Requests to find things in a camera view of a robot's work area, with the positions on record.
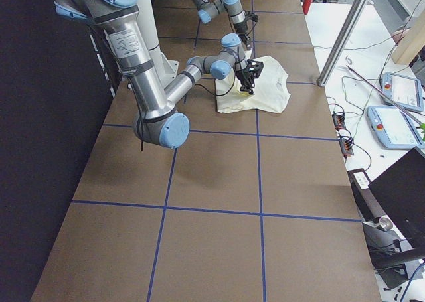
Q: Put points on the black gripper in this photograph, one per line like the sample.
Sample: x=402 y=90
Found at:
x=242 y=27
x=245 y=77

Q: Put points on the cream long-sleeve cat shirt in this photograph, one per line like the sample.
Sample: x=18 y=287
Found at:
x=270 y=91

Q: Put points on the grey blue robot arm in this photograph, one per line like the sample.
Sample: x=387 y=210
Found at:
x=130 y=28
x=208 y=10

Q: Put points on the far orange connector block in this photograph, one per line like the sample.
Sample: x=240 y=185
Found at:
x=339 y=120

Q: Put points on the orange connector block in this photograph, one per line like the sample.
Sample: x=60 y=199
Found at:
x=346 y=146
x=339 y=120

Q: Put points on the near orange connector block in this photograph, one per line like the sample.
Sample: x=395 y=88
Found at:
x=346 y=146

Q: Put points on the black box with label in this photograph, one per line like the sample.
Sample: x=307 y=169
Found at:
x=369 y=208

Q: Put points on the near blue teach pendant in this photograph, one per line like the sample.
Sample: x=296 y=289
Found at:
x=393 y=129

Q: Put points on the blue teach pendant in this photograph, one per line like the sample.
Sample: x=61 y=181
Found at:
x=405 y=90
x=393 y=129

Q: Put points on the far blue teach pendant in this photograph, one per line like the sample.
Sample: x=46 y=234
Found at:
x=405 y=90

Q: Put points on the wooden board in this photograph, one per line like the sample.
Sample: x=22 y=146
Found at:
x=413 y=42

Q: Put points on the black monitor screen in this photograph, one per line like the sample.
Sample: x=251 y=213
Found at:
x=400 y=192

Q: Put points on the silver metal cup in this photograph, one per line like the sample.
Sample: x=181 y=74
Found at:
x=385 y=224

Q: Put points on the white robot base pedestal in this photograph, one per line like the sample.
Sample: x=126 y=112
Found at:
x=166 y=69

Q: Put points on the aluminium frame post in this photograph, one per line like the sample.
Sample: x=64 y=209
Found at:
x=341 y=40

